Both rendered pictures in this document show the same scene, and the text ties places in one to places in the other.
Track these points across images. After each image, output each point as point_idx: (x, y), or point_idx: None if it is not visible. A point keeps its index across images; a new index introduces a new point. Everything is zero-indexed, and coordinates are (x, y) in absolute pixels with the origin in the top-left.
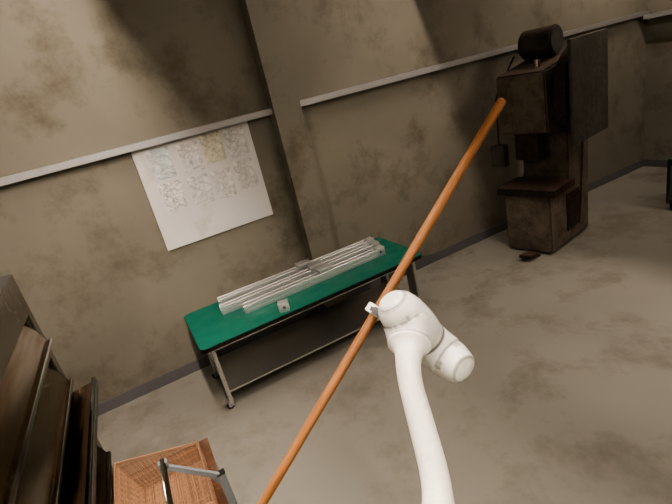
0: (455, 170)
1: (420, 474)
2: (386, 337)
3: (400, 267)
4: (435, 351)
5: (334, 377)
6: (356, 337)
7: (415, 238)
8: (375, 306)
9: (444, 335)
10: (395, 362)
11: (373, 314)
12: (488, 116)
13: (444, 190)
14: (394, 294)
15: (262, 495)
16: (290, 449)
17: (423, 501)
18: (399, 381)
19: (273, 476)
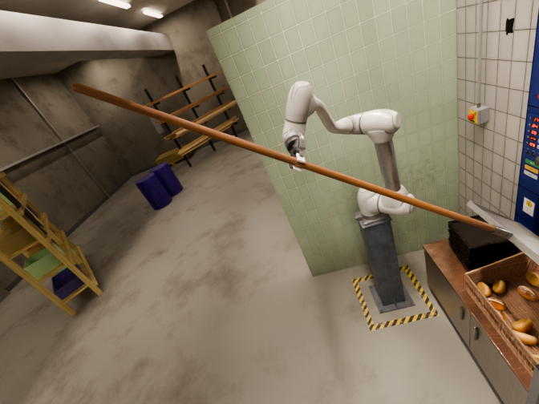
0: (160, 111)
1: (335, 122)
2: (314, 98)
3: (260, 145)
4: None
5: (358, 179)
6: (325, 167)
7: (232, 135)
8: (299, 146)
9: None
10: (319, 101)
11: (305, 145)
12: (98, 90)
13: (182, 119)
14: (298, 82)
15: (450, 211)
16: (415, 199)
17: (339, 123)
18: (322, 102)
19: (436, 206)
